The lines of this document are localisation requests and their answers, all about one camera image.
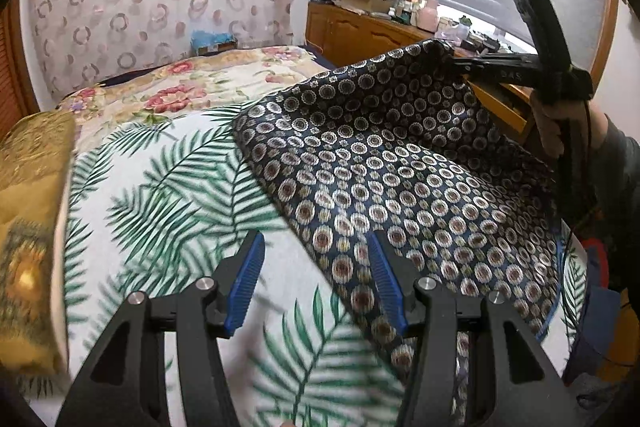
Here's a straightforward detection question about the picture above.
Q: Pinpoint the gold brocade cushion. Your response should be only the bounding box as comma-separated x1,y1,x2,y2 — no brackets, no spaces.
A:
0,111,77,379

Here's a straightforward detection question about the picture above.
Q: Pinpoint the clear plastic container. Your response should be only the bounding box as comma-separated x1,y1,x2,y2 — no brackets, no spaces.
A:
436,17,462,42

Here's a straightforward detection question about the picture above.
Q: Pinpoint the pink jug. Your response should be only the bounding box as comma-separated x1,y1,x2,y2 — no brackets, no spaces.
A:
417,0,440,31

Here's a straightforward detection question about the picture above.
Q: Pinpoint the navy circle-patterned satin robe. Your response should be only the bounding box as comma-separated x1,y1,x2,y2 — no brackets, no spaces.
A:
232,39,568,427

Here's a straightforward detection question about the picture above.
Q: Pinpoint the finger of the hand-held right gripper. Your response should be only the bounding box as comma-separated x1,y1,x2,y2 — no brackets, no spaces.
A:
479,51,539,66
451,62,539,86

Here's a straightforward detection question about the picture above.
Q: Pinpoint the wooden louvred door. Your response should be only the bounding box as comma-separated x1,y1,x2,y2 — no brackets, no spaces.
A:
0,0,32,140

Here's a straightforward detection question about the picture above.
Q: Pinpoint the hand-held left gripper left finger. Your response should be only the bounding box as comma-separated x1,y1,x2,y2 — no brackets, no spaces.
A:
55,229,266,427

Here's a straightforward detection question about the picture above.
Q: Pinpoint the floral quilt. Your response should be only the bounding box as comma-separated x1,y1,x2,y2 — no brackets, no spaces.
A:
57,46,342,148

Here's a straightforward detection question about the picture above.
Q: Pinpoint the cardboard box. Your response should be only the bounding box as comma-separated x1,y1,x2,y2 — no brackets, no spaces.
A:
331,0,402,16

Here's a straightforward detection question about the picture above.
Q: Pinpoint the green leaf-print bedsheet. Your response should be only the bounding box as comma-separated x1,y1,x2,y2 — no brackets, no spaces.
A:
30,102,587,427

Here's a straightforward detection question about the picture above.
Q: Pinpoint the wooden cabinet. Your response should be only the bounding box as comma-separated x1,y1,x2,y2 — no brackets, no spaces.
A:
306,1,533,144

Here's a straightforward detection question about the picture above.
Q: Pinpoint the teal fabric item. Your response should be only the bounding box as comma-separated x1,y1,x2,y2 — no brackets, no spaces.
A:
191,29,237,56

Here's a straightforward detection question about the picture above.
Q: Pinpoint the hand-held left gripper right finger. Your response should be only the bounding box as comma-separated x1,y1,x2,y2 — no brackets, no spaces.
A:
367,231,583,427

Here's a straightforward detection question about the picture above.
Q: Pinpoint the person's right hand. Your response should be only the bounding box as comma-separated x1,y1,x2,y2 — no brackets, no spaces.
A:
529,93,566,158

